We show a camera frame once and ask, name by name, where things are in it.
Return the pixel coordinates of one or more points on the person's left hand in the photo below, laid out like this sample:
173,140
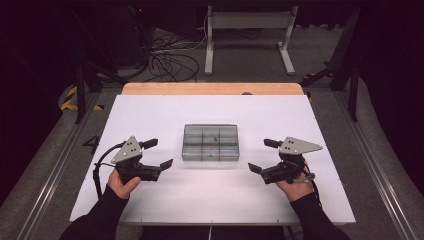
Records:
120,188

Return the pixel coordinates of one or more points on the black metal stand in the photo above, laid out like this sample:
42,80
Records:
353,96
80,93

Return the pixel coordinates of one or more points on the white metal desk frame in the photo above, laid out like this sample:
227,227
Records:
250,20

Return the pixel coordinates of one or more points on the person's right hand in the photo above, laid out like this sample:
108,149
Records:
296,190

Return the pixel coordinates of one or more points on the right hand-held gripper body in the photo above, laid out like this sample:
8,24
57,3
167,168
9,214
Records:
296,146

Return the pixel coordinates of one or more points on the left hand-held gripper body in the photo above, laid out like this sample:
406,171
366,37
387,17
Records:
128,152

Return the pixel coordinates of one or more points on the black equipment case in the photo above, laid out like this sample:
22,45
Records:
131,36

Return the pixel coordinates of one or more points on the aluminium floor rail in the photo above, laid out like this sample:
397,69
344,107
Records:
53,180
376,166

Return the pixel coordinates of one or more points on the clear grey compartment box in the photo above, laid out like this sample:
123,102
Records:
200,146

